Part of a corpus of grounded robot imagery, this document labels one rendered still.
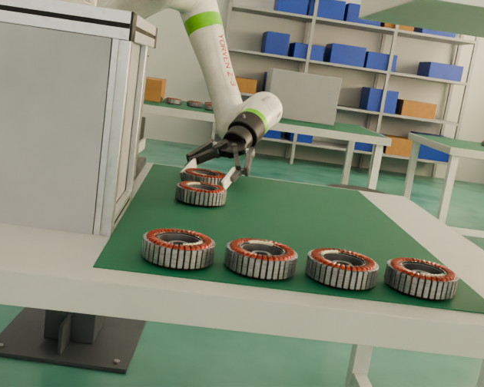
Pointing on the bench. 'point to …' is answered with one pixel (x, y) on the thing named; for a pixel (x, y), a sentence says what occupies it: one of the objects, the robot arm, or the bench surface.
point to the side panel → (120, 133)
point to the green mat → (347, 201)
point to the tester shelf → (73, 19)
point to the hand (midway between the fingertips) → (205, 178)
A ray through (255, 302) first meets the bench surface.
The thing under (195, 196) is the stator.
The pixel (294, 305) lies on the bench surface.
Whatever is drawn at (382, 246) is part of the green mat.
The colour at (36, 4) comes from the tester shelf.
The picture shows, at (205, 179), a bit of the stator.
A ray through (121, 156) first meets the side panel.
